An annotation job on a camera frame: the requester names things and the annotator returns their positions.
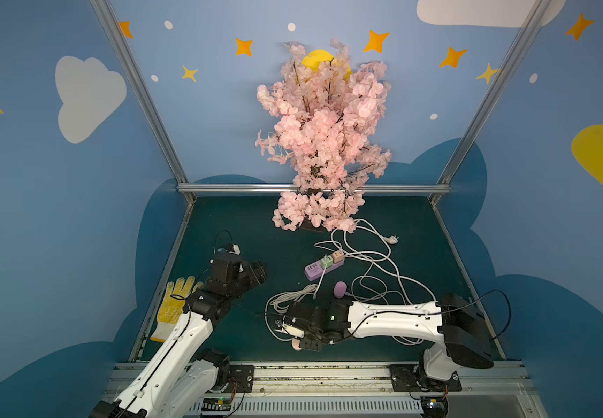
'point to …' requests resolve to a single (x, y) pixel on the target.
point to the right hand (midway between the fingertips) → (305, 325)
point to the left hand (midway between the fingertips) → (260, 266)
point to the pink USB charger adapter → (338, 256)
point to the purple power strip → (315, 270)
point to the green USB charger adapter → (327, 261)
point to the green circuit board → (217, 404)
